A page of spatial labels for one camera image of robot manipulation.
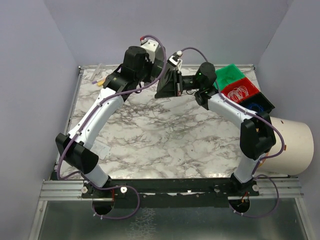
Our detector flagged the green plastic bin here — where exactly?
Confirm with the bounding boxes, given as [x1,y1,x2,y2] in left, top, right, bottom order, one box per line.
[214,64,245,91]

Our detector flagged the purple yellow pink markers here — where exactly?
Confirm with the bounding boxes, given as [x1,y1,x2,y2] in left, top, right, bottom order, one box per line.
[92,79,105,87]

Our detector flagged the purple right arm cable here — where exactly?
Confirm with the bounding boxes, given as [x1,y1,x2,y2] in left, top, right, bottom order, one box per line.
[176,47,286,219]

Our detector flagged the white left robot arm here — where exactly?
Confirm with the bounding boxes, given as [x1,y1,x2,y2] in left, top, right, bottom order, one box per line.
[55,42,163,188]

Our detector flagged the blue wires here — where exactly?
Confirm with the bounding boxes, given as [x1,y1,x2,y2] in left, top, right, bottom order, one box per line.
[247,101,265,112]

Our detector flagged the clear plastic tube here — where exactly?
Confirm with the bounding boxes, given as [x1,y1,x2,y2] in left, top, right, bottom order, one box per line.
[91,63,102,82]

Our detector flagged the white paper label packet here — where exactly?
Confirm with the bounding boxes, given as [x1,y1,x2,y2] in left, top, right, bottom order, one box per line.
[91,141,111,160]

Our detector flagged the large white cylinder bucket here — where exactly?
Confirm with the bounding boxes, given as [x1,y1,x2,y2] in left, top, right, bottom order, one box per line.
[258,117,314,176]

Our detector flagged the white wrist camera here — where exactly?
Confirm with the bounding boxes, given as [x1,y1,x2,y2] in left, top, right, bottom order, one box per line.
[140,38,160,62]
[167,50,183,71]

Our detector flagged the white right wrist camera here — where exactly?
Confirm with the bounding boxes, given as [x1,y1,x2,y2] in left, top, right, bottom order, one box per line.
[167,50,183,71]

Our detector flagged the black plastic bin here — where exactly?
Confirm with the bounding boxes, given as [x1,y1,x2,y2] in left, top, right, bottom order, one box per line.
[239,92,275,114]

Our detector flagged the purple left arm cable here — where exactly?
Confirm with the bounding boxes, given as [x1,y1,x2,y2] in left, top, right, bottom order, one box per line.
[56,34,167,221]

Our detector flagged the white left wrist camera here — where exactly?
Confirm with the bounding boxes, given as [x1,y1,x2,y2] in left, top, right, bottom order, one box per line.
[140,38,160,62]

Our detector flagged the red plastic bin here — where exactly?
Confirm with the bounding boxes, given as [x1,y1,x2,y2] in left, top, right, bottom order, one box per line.
[221,77,260,103]

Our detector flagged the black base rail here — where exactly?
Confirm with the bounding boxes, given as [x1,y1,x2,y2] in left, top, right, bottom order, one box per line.
[81,177,259,209]

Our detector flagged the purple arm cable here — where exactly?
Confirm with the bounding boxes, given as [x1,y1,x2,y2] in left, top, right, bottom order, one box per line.
[176,47,286,219]
[56,34,167,221]

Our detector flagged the white wires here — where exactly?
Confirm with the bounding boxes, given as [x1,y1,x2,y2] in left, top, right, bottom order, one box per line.
[226,85,251,103]

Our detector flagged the black cable spool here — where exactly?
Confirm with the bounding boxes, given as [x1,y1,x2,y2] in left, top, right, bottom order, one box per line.
[150,46,167,82]

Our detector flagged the aluminium frame rail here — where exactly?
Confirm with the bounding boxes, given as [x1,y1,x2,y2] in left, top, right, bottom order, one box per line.
[28,66,83,240]

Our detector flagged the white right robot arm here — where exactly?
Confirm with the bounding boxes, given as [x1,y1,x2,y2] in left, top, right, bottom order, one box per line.
[154,62,276,188]

